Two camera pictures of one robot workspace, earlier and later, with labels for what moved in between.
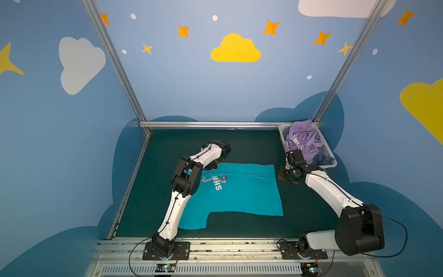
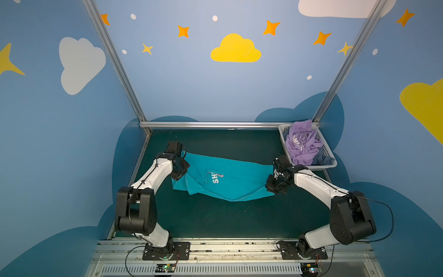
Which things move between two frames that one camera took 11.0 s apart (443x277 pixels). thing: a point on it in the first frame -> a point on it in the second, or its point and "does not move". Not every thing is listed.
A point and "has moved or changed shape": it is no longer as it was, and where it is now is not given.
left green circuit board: (165, 268) does not move
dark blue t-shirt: (323, 157) does not move
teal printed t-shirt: (237, 188) has moved or changed shape
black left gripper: (213, 163) -> (180, 169)
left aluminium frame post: (107, 38) does not move
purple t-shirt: (301, 135) does not move
